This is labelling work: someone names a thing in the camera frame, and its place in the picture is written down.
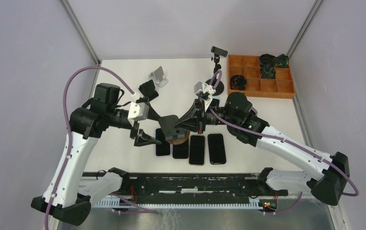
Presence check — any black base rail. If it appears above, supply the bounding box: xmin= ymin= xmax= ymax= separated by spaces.
xmin=115 ymin=173 xmax=288 ymax=205

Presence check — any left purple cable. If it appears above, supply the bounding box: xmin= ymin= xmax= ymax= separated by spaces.
xmin=44 ymin=66 xmax=139 ymax=230

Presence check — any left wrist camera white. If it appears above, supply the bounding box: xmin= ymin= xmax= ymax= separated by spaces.
xmin=127 ymin=92 xmax=149 ymax=125

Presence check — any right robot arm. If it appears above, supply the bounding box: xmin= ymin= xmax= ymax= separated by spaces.
xmin=173 ymin=92 xmax=352 ymax=206

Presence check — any light blue case phone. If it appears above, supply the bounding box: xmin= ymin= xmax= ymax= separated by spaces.
xmin=209 ymin=98 xmax=220 ymax=108

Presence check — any round wooden phone stand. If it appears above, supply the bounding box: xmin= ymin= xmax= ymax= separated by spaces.
xmin=158 ymin=115 xmax=189 ymax=145

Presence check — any black lens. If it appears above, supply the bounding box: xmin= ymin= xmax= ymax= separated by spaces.
xmin=229 ymin=75 xmax=247 ymax=91

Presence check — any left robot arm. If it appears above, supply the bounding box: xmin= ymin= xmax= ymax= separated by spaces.
xmin=31 ymin=83 xmax=161 ymax=226

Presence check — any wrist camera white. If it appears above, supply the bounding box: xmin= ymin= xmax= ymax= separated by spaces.
xmin=127 ymin=92 xmax=149 ymax=125
xmin=194 ymin=81 xmax=216 ymax=111

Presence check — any purple case phone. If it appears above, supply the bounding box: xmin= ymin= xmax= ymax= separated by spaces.
xmin=155 ymin=128 xmax=171 ymax=157

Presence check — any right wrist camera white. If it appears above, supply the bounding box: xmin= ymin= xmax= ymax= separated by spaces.
xmin=194 ymin=81 xmax=216 ymax=111

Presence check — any white cable duct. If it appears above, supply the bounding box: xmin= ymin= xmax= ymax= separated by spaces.
xmin=92 ymin=197 xmax=263 ymax=210

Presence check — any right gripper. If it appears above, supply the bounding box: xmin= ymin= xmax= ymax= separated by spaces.
xmin=173 ymin=96 xmax=240 ymax=135

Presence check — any orange compartment tray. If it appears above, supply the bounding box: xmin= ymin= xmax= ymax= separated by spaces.
xmin=225 ymin=55 xmax=296 ymax=99

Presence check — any black folding phone stand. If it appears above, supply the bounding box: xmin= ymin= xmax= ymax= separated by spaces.
xmin=138 ymin=80 xmax=159 ymax=102

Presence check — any black phone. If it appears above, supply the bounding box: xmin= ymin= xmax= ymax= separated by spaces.
xmin=172 ymin=141 xmax=189 ymax=159

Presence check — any black tall round-base stand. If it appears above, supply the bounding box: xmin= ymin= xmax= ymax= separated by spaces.
xmin=210 ymin=46 xmax=228 ymax=96

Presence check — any silver folding phone stand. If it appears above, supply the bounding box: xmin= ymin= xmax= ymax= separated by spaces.
xmin=149 ymin=66 xmax=169 ymax=88

